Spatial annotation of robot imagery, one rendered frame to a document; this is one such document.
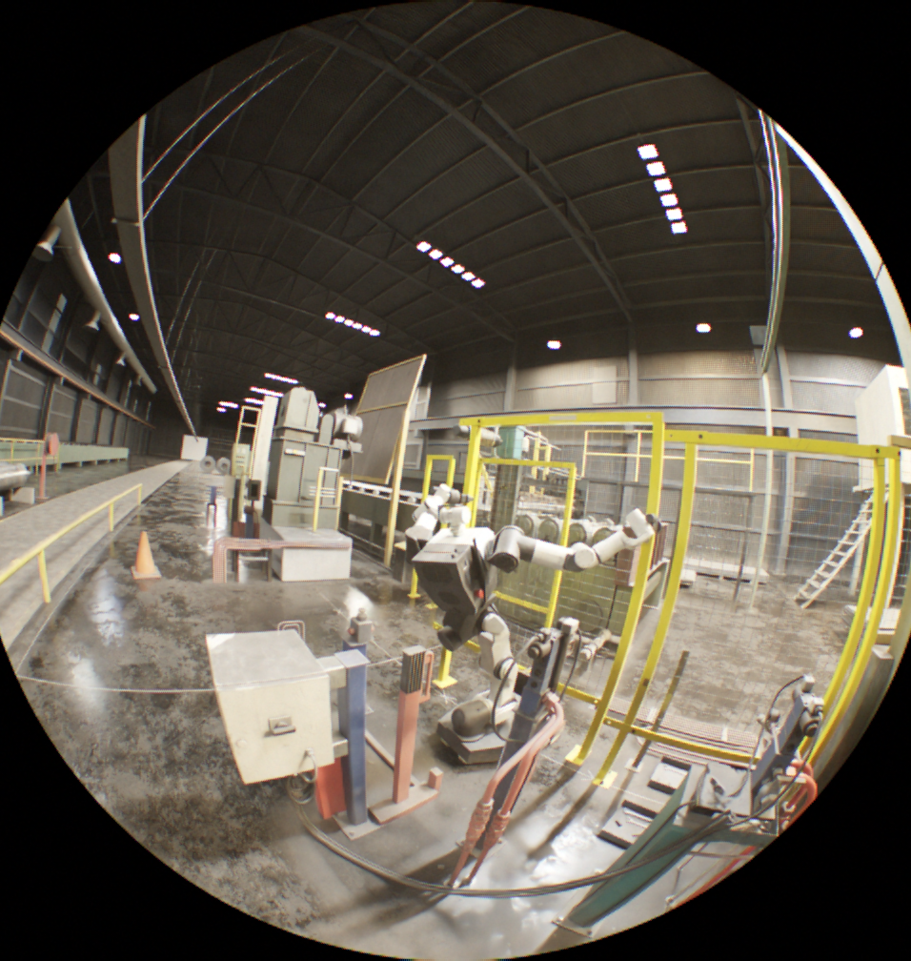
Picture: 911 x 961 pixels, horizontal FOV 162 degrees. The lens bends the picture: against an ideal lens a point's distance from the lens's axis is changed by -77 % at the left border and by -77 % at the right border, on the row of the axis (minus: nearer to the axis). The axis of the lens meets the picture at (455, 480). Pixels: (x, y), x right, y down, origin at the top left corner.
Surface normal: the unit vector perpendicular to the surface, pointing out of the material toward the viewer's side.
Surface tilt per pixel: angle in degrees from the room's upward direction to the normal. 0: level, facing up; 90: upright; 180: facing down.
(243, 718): 90
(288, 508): 90
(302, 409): 90
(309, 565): 90
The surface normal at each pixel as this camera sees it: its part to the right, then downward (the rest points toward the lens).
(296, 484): 0.70, 0.07
